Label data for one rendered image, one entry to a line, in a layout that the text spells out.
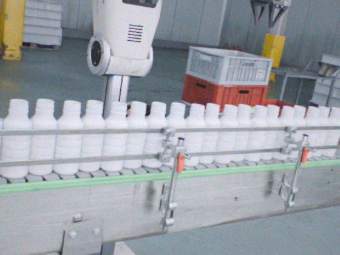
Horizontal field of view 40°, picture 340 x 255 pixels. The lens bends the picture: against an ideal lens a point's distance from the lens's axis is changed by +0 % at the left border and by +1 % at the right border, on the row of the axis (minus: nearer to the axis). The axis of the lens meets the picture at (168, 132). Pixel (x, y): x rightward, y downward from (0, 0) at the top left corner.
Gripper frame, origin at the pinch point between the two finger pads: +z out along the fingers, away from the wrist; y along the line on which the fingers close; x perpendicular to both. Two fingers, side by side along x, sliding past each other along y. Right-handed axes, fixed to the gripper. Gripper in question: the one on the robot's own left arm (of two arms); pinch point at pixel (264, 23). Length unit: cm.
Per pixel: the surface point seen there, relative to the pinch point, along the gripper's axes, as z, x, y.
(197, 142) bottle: 33, 34, -19
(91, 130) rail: 29, 65, -20
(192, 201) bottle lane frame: 49, 33, -21
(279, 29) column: 16, -728, 689
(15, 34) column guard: 97, -134, 728
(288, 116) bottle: 25.5, -1.2, -17.3
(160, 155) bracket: 35, 46, -21
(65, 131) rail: 29, 71, -20
